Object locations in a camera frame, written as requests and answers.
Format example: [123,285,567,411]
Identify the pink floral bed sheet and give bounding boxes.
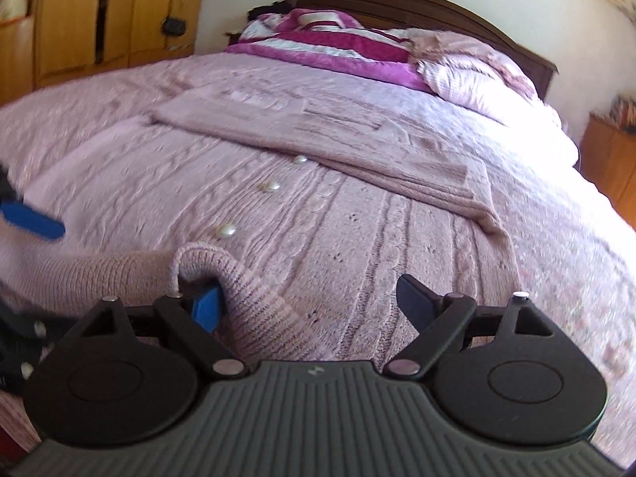
[1,54,635,465]

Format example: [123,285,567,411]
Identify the magenta white striped quilt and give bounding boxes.
[225,9,430,93]

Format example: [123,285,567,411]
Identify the brown wooden low cabinet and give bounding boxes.
[580,114,636,227]

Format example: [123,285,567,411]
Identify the pink cable-knit cardigan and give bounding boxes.
[1,88,520,364]

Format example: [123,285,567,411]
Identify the pink ruffled blanket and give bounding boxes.
[410,30,562,129]

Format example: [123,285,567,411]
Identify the yellow wooden wardrobe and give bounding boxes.
[1,0,202,103]

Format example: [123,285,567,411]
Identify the dark wooden headboard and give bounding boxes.
[284,0,558,104]

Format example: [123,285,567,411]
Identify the books on cabinet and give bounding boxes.
[609,95,636,134]

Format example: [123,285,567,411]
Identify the black clothes pile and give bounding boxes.
[247,0,293,21]

